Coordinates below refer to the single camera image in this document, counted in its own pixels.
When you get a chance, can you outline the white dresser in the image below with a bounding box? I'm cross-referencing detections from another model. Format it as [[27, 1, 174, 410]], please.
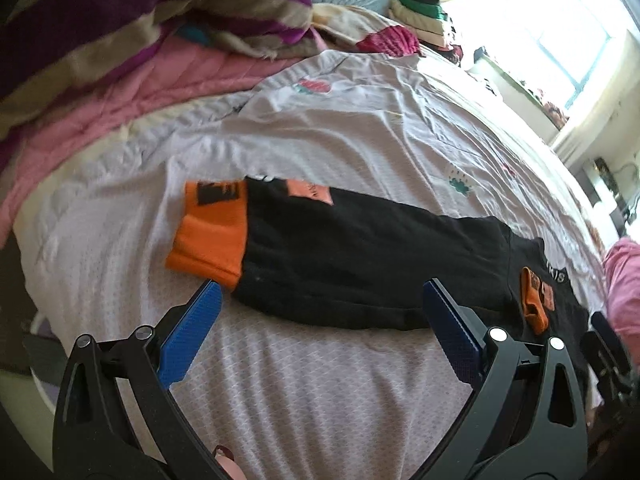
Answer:
[[592, 157, 633, 233]]

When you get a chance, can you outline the white printed bed sheet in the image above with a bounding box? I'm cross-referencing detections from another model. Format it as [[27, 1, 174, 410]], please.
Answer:
[[12, 50, 608, 480]]

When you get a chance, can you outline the black and orange garment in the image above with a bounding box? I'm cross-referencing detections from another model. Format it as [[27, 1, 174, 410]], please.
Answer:
[[166, 175, 593, 391]]

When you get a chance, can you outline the cream cloth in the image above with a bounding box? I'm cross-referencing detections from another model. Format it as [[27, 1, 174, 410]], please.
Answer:
[[312, 4, 396, 46]]

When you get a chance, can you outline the pink cloth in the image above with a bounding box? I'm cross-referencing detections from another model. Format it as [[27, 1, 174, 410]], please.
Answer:
[[602, 237, 640, 346]]

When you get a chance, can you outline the windowsill clutter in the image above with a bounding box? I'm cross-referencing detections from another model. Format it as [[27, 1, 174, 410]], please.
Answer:
[[470, 47, 571, 131]]

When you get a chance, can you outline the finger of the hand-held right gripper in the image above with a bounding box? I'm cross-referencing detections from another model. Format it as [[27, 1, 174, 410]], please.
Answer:
[[590, 311, 638, 376]]

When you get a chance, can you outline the pink quilt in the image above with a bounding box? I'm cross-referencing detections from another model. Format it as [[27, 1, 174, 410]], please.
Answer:
[[0, 30, 321, 241]]

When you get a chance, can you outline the stack of folded clothes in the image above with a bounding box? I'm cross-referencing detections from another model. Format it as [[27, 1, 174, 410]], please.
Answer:
[[387, 0, 466, 53]]

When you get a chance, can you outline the magenta cloth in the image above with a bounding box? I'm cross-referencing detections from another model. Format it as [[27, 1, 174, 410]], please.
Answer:
[[357, 25, 423, 58]]

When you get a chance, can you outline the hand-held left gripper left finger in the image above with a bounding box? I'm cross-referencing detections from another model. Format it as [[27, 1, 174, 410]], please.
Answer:
[[52, 280, 236, 480]]

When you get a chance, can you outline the purple striped blanket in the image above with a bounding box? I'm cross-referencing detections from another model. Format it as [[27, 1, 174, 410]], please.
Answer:
[[0, 0, 321, 141]]

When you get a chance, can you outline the window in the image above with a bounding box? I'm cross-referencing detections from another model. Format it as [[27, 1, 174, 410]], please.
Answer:
[[500, 0, 613, 111]]

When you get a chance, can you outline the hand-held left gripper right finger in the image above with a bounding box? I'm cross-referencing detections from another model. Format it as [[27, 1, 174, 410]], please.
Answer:
[[422, 277, 588, 480]]

